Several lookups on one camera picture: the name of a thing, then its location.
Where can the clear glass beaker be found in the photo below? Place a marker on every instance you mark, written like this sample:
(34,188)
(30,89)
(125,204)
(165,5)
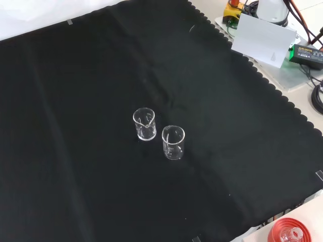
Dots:
(172,156)
(145,137)

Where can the black bench cloth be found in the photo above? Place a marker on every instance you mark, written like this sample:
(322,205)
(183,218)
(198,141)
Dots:
(75,126)

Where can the grey tape strip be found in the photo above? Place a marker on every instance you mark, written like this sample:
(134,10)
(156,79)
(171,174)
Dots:
(70,22)
(319,175)
(196,239)

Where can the pale folded board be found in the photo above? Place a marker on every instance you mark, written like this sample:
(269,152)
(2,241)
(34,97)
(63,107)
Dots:
(260,40)

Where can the yellow stop button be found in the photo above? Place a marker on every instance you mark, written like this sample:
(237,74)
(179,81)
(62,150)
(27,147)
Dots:
(228,12)

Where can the black power supply box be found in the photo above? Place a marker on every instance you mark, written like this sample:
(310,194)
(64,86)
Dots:
(308,54)

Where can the small clear glass flask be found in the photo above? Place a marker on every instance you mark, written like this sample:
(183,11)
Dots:
(294,234)

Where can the grey metal base plate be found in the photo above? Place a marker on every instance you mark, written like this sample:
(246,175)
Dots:
(290,78)

